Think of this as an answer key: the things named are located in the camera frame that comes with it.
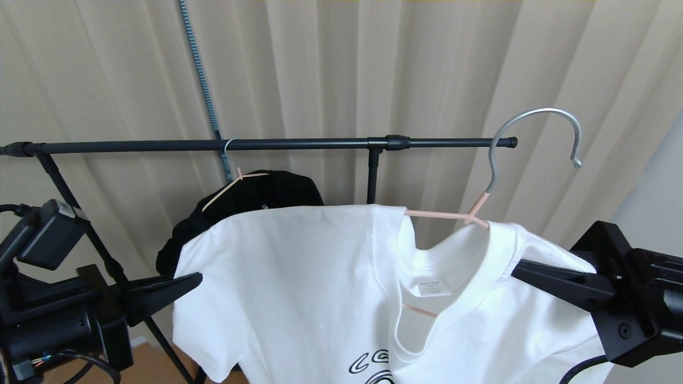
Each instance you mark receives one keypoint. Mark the pink clothes hanger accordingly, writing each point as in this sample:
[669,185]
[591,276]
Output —
[443,215]
[253,175]

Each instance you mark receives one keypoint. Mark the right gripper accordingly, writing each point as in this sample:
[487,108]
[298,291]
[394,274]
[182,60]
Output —
[640,309]

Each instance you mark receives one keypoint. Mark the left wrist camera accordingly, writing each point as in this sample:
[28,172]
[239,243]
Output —
[50,234]

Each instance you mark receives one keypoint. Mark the beige curtain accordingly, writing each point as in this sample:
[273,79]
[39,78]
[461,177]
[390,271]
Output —
[320,64]

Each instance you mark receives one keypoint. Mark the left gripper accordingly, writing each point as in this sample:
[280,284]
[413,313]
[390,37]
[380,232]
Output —
[112,330]

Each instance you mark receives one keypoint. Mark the black shorts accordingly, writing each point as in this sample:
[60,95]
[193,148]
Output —
[277,192]

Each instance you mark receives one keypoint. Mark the white garment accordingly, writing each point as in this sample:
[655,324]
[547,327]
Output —
[299,277]

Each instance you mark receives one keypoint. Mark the black clothes rack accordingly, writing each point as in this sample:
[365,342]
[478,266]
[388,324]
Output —
[160,145]

